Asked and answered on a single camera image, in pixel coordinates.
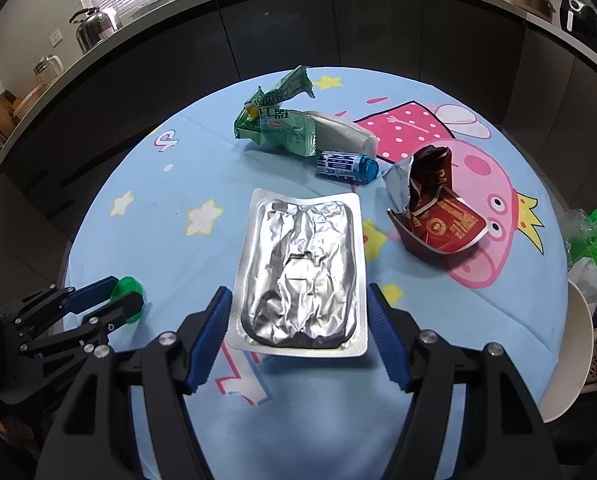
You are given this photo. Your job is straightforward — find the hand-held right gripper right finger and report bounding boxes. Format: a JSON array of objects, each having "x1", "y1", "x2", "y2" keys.
[{"x1": 368, "y1": 282, "x2": 561, "y2": 480}]

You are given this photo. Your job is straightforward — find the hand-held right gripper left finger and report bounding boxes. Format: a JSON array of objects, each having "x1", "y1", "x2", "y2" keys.
[{"x1": 35, "y1": 286, "x2": 234, "y2": 480}]

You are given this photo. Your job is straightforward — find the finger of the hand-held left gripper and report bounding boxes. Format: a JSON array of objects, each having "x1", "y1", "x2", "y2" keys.
[
  {"x1": 0, "y1": 275, "x2": 120, "y2": 331},
  {"x1": 21, "y1": 294, "x2": 144, "y2": 356}
]

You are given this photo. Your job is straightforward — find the green plastic lid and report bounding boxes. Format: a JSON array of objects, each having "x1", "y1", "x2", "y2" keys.
[{"x1": 112, "y1": 276, "x2": 145, "y2": 326}]

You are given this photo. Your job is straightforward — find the silver foil blister pack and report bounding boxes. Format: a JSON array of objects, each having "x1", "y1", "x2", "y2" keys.
[{"x1": 227, "y1": 187, "x2": 369, "y2": 358}]

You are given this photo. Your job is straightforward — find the red snack bag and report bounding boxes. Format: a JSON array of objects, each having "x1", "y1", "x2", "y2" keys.
[{"x1": 382, "y1": 145, "x2": 487, "y2": 256}]

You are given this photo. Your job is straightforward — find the small blue capped bottle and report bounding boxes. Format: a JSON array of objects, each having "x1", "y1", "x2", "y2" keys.
[{"x1": 316, "y1": 150, "x2": 380, "y2": 184}]

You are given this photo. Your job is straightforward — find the white waste bin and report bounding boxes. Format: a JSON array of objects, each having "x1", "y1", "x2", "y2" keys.
[{"x1": 541, "y1": 277, "x2": 596, "y2": 423}]

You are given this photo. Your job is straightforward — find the green white wrapper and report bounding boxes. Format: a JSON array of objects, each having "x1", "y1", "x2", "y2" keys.
[{"x1": 234, "y1": 107, "x2": 319, "y2": 158}]

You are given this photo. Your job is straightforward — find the blue printed tablecloth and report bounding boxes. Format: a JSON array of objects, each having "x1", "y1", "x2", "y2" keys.
[{"x1": 58, "y1": 66, "x2": 569, "y2": 480}]

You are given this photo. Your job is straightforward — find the crumpled clear plastic bag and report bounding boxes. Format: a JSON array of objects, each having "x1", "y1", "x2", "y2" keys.
[{"x1": 561, "y1": 207, "x2": 597, "y2": 266}]

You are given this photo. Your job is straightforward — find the glass jug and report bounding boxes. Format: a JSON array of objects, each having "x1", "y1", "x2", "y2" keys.
[{"x1": 33, "y1": 54, "x2": 65, "y2": 86}]

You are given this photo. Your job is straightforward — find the steel kettle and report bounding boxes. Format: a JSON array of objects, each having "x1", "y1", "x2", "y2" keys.
[{"x1": 69, "y1": 6, "x2": 123, "y2": 53}]

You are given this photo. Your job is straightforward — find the dark base cabinets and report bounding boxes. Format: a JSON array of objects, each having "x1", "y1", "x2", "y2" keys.
[{"x1": 0, "y1": 0, "x2": 597, "y2": 271}]

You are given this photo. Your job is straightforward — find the black air fryer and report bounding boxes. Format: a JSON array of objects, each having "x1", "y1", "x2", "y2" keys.
[{"x1": 559, "y1": 0, "x2": 597, "y2": 53}]

